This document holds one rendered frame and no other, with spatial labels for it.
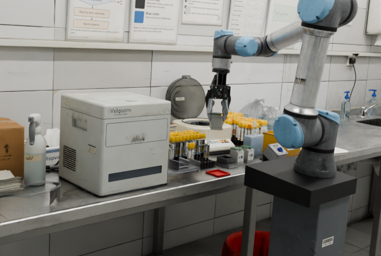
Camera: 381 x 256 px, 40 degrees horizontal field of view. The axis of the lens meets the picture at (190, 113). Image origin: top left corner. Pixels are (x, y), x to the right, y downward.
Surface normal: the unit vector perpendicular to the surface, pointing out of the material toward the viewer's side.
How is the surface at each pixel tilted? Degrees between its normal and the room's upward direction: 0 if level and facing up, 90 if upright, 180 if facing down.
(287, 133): 98
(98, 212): 90
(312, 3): 82
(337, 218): 90
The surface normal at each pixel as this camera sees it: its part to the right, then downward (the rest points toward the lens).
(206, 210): 0.67, 0.16
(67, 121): -0.74, 0.06
